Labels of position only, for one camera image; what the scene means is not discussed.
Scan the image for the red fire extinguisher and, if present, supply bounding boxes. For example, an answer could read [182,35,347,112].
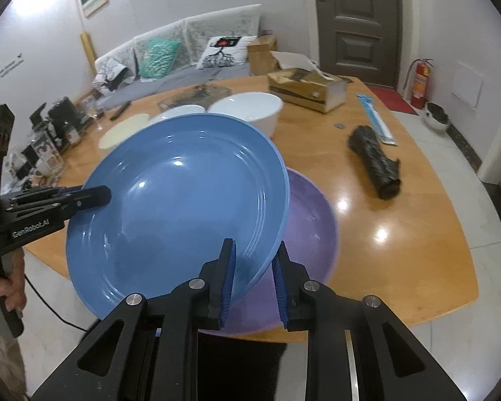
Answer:
[409,58,435,109]

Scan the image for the white black helmet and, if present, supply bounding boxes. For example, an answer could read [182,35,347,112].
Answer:
[423,101,451,133]

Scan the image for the black remote control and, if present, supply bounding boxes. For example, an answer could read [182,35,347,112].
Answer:
[110,100,132,121]

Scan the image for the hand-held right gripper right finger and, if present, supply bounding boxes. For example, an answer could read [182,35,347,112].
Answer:
[271,241,470,401]

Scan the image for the glass ashtray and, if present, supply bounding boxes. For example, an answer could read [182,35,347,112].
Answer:
[156,84,232,111]

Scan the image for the gold tissue box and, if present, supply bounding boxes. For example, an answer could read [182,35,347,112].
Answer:
[268,50,347,113]

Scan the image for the teal leaf print cushion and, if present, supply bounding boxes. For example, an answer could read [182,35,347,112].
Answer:
[140,37,181,79]

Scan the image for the small white plate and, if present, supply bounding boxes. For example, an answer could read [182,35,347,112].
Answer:
[149,104,205,125]

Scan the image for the large white bowl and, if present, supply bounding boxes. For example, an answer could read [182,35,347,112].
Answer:
[211,91,285,138]

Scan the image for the white wall panel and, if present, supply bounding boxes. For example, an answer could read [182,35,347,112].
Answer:
[452,69,484,111]

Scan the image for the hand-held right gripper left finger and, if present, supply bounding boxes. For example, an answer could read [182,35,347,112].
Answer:
[31,238,238,401]

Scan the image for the yellow wooden plank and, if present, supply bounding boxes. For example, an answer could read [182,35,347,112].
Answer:
[80,32,98,63]

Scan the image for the cream round plate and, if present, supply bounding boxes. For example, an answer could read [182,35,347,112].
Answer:
[99,114,151,151]

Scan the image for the grey sofa with lace cover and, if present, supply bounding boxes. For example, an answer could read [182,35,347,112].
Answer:
[93,4,278,105]

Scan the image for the person's left hand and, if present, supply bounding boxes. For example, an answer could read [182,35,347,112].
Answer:
[0,254,28,313]

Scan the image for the dark brown door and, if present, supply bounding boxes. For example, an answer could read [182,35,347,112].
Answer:
[310,0,403,90]

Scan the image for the blue plate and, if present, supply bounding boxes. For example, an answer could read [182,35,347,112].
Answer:
[65,113,292,320]

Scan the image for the red doormat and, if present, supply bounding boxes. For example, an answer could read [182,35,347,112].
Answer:
[369,86,418,114]

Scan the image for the black cable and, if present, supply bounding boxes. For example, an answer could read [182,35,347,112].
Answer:
[24,275,93,331]

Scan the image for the white black branch print cushion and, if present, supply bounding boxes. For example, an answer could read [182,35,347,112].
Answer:
[94,60,130,93]

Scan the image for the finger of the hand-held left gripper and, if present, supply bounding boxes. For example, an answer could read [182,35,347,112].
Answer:
[2,184,112,223]

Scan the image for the blue white long packet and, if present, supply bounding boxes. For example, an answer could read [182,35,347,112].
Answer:
[357,94,399,146]

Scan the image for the wine glass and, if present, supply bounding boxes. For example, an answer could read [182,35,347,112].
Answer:
[83,96,106,131]

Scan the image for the black electric kettle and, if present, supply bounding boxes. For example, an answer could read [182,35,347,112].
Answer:
[48,97,84,138]

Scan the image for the tall printed drinking glass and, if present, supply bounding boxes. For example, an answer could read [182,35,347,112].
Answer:
[30,133,65,175]

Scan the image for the purple plate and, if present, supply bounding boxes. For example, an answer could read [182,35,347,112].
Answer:
[198,167,341,337]

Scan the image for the white tree print cushion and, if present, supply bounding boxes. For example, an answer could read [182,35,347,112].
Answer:
[196,36,255,70]

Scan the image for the black plastic bag roll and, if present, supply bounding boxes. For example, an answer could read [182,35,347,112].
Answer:
[348,125,402,200]

